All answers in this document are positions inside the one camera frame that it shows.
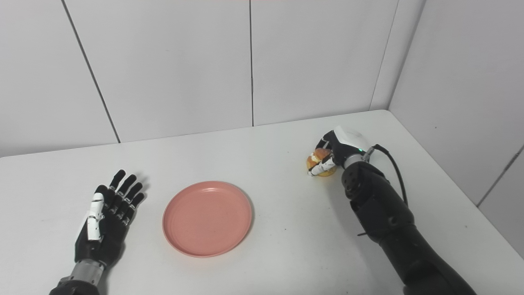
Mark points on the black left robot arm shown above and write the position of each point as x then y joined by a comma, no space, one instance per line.
82,278

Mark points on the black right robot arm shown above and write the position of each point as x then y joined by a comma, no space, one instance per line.
385,217

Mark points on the cream puff pastry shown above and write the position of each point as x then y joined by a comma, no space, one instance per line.
320,155

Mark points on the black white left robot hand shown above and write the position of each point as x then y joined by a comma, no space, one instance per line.
108,237

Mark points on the pink round plate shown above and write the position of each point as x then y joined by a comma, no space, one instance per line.
206,219

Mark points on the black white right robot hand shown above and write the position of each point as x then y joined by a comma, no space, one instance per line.
348,143

